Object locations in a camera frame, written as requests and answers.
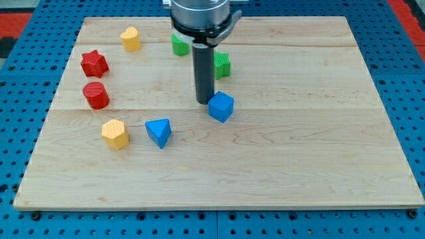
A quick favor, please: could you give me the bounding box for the blue triangle block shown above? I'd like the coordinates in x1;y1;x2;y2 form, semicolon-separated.
145;118;171;149

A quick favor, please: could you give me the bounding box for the blue cube block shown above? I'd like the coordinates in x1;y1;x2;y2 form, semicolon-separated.
208;91;234;123

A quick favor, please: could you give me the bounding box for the green star block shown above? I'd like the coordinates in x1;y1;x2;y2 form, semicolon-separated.
214;52;231;80

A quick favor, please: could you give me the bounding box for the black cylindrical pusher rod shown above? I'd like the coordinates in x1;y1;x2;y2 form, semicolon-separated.
192;47;214;105

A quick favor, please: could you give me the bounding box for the green rounded block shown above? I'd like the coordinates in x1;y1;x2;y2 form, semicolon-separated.
171;35;191;56

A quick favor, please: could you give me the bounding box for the wooden board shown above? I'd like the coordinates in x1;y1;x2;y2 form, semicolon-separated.
13;17;424;211

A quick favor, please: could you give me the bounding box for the yellow hexagon block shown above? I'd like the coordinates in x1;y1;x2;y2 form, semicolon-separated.
102;119;129;149

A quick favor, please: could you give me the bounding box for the yellow heart block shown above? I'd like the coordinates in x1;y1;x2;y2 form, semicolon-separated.
120;27;141;52

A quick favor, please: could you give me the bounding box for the red cylinder block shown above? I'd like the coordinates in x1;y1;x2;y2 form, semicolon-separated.
82;82;110;110

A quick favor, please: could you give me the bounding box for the red star block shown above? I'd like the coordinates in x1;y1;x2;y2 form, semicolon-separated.
80;50;109;78

